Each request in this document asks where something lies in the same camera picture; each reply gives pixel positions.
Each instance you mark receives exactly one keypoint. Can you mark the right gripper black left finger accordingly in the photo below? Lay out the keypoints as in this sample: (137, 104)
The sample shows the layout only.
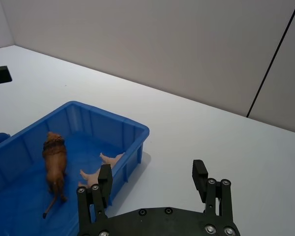
(105, 180)

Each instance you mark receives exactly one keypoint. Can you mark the pink pig toy figure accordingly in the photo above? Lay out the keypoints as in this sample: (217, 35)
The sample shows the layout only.
(94, 175)

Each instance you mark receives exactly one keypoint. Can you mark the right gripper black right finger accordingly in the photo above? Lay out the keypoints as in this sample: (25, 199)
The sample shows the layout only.
(201, 180)

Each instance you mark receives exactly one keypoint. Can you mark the blue plastic bin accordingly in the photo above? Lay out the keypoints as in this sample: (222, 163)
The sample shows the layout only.
(19, 159)

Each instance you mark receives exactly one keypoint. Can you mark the brown lion toy figure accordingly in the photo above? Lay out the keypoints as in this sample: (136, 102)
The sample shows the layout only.
(55, 162)

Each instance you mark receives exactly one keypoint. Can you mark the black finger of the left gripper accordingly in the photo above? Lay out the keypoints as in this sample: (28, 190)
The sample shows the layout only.
(0, 74)

